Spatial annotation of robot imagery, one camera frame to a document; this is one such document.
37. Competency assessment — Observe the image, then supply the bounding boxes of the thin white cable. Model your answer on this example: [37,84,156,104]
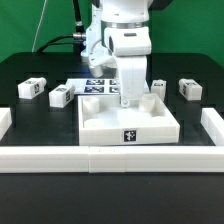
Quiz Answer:
[31,0,48,53]

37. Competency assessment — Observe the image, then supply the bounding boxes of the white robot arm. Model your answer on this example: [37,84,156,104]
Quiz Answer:
[82,0,173,107]

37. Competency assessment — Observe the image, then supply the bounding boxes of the white U-shaped obstacle fence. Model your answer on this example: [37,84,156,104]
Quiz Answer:
[0,108,224,173]

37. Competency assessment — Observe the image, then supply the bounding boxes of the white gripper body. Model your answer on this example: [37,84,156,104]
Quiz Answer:
[104,27,151,100]

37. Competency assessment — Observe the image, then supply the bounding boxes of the white square tabletop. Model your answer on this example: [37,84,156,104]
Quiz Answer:
[78,94,180,146]

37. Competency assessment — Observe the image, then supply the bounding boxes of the white marker base plate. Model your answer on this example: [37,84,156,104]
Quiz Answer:
[64,78,150,95]

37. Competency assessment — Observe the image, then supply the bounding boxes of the black cables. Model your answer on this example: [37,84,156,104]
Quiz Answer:
[35,0,88,54]

